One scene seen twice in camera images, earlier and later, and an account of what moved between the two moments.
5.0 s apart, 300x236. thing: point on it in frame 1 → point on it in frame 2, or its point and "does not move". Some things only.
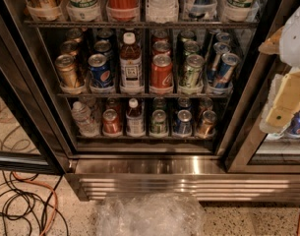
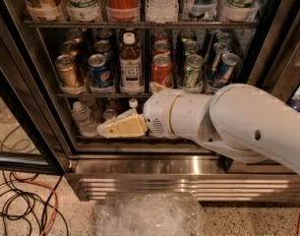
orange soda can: (66, 72) does not move
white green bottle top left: (83, 1) does not move
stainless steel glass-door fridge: (144, 91) does not move
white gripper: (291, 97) → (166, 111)
